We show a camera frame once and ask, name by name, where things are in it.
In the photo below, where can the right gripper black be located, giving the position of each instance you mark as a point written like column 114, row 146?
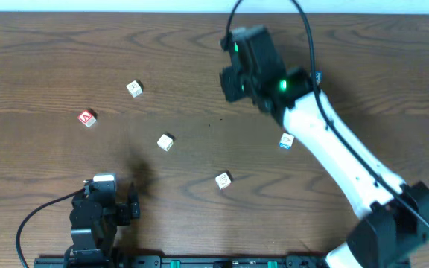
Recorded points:
column 231, row 86

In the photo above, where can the white block blue side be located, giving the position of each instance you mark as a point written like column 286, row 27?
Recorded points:
column 286, row 141

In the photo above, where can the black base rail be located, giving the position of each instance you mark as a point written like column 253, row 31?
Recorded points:
column 153, row 261

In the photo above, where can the white block centre left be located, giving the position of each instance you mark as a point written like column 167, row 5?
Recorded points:
column 165, row 142

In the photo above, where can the blue number 2 block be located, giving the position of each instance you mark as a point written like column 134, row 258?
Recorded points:
column 318, row 77

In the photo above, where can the white block upper left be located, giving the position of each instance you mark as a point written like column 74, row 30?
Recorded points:
column 134, row 88

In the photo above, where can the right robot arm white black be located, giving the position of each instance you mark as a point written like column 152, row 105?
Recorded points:
column 390, row 211

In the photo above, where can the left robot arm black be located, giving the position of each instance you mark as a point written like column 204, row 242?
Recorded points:
column 94, row 243

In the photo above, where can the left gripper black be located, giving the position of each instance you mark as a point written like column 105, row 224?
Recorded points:
column 132, row 208

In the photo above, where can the red letter A block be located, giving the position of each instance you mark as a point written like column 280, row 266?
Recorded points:
column 87, row 118

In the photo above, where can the white block lower centre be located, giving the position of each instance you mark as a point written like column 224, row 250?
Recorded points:
column 223, row 180

